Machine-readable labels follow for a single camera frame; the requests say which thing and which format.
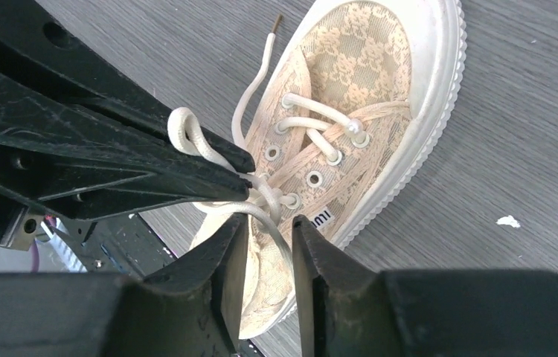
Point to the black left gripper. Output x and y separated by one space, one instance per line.
93 195

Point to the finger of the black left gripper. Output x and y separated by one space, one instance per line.
87 64

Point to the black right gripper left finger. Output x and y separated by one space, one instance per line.
191 307

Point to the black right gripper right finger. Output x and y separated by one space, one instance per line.
345 309

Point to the beige sneaker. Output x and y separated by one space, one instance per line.
356 103

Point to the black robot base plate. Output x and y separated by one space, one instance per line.
124 244

